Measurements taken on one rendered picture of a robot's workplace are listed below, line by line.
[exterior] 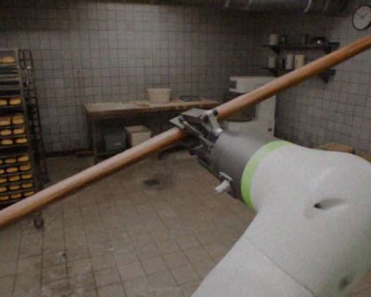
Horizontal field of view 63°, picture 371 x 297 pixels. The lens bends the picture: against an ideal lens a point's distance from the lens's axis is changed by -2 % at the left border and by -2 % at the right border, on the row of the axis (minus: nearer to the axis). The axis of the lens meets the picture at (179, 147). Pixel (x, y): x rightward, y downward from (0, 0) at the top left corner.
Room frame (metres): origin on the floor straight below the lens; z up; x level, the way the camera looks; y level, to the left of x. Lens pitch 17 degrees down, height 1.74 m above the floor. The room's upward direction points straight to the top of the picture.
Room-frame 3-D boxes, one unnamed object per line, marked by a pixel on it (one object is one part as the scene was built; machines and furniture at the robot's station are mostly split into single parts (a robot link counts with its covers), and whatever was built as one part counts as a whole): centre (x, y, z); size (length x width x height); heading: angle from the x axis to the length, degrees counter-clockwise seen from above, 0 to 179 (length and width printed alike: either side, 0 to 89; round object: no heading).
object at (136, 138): (5.13, 0.72, 0.35); 0.50 x 0.36 x 0.24; 23
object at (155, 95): (5.36, 0.35, 1.01); 0.43 x 0.42 x 0.21; 112
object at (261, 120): (5.46, -1.20, 0.66); 0.92 x 0.59 x 1.32; 112
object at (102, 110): (5.23, 0.46, 0.45); 2.20 x 0.80 x 0.90; 112
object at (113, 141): (4.97, 1.11, 0.35); 0.50 x 0.36 x 0.24; 22
